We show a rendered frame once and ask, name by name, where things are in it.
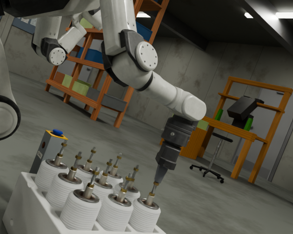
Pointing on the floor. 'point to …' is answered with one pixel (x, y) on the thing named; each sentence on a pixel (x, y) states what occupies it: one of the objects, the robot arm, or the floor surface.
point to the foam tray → (43, 213)
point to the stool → (213, 158)
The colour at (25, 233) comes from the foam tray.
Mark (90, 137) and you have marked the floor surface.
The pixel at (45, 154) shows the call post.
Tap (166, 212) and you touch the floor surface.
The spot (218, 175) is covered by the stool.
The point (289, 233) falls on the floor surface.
